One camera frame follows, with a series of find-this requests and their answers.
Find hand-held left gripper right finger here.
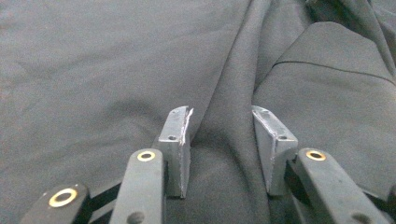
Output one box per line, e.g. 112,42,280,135
250,105,300,197

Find black cloth garment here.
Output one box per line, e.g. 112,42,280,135
0,0,396,224

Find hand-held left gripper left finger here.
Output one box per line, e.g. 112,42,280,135
157,105,195,200

